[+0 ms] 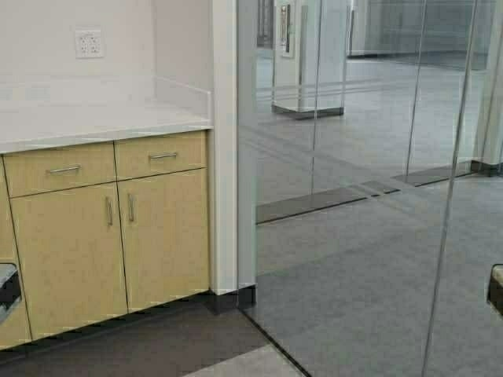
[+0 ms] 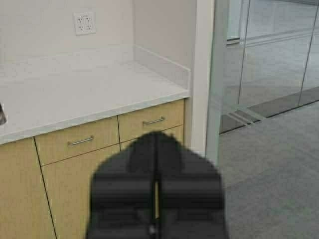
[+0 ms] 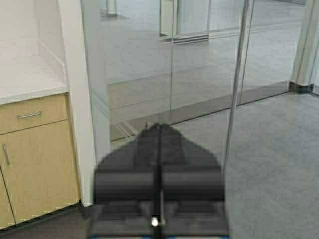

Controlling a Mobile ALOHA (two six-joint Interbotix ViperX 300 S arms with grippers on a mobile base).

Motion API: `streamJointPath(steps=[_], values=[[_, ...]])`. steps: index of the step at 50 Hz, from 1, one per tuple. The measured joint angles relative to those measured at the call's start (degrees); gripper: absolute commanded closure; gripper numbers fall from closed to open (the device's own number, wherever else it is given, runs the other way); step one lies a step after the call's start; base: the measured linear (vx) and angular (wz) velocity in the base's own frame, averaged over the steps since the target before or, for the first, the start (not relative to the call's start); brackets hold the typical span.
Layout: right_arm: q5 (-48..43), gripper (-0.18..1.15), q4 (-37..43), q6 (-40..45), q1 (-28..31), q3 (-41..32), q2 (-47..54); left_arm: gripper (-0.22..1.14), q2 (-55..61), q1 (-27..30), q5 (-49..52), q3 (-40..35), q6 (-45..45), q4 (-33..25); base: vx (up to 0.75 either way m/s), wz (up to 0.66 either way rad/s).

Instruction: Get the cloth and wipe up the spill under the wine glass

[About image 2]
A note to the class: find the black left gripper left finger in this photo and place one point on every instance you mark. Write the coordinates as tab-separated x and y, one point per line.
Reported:
121	193

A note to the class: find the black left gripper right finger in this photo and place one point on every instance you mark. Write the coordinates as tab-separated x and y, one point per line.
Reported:
191	194

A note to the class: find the wooden base cabinet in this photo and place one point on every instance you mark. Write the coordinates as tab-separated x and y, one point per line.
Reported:
44	183

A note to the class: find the left drawer metal handle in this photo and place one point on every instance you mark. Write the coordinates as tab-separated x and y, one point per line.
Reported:
73	143

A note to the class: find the drawer metal handle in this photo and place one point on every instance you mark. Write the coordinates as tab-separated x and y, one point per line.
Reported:
154	121
73	143

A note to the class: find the right drawer metal handle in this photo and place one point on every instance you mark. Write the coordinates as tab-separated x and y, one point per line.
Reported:
154	121

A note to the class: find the glass partition wall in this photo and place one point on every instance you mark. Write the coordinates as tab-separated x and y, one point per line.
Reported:
271	62

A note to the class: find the white wall outlet plate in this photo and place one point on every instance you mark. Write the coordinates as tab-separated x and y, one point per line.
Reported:
84	23

